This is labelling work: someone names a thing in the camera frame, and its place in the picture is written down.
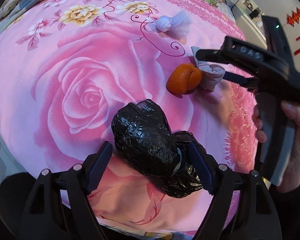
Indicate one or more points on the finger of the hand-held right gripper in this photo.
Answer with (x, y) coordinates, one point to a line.
(250, 57)
(240, 79)

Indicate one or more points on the grey knotted sock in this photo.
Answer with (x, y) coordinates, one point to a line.
(211, 76)

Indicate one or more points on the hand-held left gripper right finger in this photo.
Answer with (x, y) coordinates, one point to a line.
(201, 165)

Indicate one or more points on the black bottle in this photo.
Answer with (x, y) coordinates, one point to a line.
(255, 13)

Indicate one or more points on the large black plastic bag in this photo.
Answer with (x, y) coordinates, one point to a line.
(145, 137)

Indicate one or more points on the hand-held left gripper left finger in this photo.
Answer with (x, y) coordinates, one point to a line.
(100, 165)

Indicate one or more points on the red hanging character decoration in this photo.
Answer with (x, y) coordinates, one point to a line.
(296, 16)

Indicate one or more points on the light purple knotted cloth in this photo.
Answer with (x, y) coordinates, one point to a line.
(165, 23)

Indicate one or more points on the pink floral blanket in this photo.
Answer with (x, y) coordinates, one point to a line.
(77, 92)

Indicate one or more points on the white nightstand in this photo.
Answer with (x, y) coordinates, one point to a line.
(242, 26)

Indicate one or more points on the orange mandarin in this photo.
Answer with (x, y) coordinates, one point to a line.
(183, 78)

